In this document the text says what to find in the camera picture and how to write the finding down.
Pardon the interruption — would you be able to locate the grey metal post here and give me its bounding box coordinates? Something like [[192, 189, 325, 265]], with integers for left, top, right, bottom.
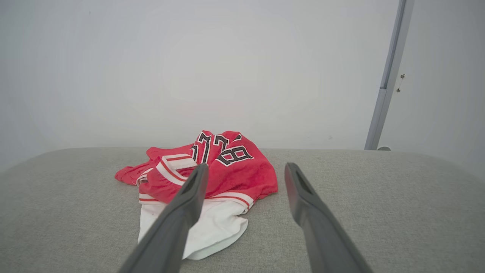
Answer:
[[365, 0, 415, 151]]

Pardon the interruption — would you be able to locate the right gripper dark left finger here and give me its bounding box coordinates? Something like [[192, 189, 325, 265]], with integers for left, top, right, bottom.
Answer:
[[118, 164, 210, 273]]

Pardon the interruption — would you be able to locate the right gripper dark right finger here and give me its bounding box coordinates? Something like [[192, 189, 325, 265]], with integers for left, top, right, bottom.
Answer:
[[285, 162, 374, 273]]

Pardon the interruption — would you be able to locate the red white basketball jersey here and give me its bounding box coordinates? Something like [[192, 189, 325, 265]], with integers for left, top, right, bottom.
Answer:
[[115, 130, 279, 260]]

